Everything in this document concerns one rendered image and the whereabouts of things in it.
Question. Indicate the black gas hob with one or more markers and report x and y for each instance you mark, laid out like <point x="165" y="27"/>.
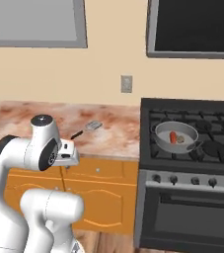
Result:
<point x="215" y="158"/>

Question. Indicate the grey metal pot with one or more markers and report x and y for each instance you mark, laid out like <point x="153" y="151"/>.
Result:
<point x="164" y="145"/>

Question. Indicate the orange cupboard door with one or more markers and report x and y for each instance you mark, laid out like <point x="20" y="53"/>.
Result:
<point x="107" y="207"/>

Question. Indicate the orange carrot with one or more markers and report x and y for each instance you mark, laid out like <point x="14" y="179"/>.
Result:
<point x="173" y="137"/>

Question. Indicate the small silver drawer knob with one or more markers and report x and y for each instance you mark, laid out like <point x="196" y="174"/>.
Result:
<point x="97" y="170"/>

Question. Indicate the grey microwave oven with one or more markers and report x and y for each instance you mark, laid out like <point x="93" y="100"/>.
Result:
<point x="195" y="26"/>

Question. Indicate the pale garlic bulb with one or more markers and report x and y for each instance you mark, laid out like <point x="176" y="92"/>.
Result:
<point x="180" y="139"/>

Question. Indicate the black oven door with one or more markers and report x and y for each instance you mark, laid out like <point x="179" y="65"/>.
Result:
<point x="195" y="220"/>

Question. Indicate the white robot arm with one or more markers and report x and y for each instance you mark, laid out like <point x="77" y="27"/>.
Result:
<point x="34" y="210"/>

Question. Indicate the grey wall socket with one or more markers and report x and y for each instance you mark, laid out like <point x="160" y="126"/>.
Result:
<point x="126" y="84"/>

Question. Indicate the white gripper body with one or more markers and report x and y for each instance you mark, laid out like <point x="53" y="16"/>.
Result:
<point x="69" y="159"/>

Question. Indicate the black hob knob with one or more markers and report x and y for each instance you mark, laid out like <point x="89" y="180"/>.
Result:
<point x="173" y="179"/>
<point x="156" y="178"/>
<point x="195" y="180"/>
<point x="212" y="182"/>

